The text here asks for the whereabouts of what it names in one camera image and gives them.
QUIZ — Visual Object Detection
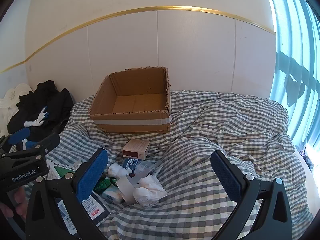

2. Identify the person's left hand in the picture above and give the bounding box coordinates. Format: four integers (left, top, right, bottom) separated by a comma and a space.
0, 185, 32, 218

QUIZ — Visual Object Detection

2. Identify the small brown and white carton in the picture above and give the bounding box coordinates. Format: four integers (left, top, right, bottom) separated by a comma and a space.
122, 139, 151, 160

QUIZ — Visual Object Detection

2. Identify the pale blue curtain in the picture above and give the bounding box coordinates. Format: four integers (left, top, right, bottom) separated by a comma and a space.
265, 0, 320, 155

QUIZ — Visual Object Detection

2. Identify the small white toy figure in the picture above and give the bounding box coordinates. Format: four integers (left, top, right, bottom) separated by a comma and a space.
108, 163, 134, 180

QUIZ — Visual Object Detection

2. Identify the white carved headboard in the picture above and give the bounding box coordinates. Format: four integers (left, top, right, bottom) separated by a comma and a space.
0, 84, 33, 138

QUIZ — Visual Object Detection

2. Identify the brown cardboard box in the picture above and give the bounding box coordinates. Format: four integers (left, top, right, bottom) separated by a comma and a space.
89, 66, 172, 134

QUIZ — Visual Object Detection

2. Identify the black clothing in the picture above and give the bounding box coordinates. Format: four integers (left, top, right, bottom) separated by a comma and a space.
7, 80, 75, 143

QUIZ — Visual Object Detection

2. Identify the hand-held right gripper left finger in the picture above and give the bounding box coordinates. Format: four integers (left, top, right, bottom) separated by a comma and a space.
25, 148, 118, 240

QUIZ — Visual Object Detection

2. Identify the green foil packet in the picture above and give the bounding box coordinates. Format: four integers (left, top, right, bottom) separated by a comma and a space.
96, 176, 118, 194

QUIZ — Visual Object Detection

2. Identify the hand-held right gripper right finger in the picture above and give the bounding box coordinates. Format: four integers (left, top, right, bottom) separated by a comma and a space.
210, 150, 293, 240

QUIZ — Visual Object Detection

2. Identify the white tissue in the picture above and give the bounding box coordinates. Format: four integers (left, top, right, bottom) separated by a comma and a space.
132, 174, 168, 208

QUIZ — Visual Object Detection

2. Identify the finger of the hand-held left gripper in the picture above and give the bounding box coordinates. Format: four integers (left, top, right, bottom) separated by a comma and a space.
0, 132, 61, 164
0, 127, 31, 155

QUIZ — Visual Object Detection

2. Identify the green and white box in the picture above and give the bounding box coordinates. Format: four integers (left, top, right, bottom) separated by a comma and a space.
46, 160, 78, 180

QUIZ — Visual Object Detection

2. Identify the pale blue floral tissue pack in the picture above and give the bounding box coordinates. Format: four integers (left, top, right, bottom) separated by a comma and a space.
101, 186, 124, 203

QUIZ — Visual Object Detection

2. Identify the clear bottle with blue label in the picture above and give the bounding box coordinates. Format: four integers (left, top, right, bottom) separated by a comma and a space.
122, 157, 163, 180

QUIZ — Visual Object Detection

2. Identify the gold wall trim strip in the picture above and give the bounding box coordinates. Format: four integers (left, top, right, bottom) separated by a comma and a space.
0, 5, 277, 74

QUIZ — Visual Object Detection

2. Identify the translucent plastic strip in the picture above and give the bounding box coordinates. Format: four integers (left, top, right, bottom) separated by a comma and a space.
117, 175, 137, 204

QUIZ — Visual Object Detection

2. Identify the grey checked blanket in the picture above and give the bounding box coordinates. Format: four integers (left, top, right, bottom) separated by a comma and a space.
46, 90, 314, 240

